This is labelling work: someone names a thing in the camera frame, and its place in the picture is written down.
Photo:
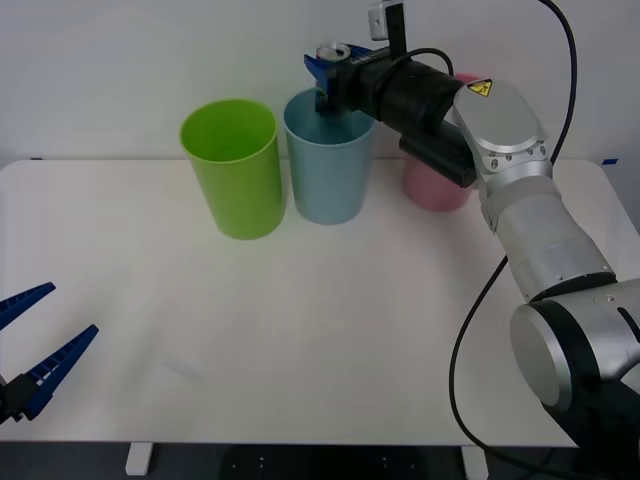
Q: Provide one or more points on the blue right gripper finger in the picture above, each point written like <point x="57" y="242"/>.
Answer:
<point x="320" y="70"/>
<point x="360" y="49"/>

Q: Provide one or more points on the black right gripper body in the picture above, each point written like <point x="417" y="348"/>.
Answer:
<point x="362" y="82"/>

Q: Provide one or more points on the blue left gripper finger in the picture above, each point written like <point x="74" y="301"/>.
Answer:
<point x="22" y="301"/>
<point x="55" y="367"/>

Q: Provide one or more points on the black drink can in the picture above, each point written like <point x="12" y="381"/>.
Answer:
<point x="334" y="51"/>

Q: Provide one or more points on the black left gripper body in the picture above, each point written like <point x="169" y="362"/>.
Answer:
<point x="5" y="400"/>

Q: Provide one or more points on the green plastic bin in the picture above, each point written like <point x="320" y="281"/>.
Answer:
<point x="240" y="195"/>

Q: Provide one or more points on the pale blue plastic bin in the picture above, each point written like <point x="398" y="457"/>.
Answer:
<point x="327" y="185"/>

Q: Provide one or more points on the silver and black right arm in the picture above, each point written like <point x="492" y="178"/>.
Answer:
<point x="505" y="150"/>

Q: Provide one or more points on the pink plastic bin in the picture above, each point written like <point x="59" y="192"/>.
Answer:
<point x="430" y="192"/>

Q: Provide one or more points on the white table leg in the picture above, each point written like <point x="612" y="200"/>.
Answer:
<point x="137" y="459"/>
<point x="474" y="462"/>

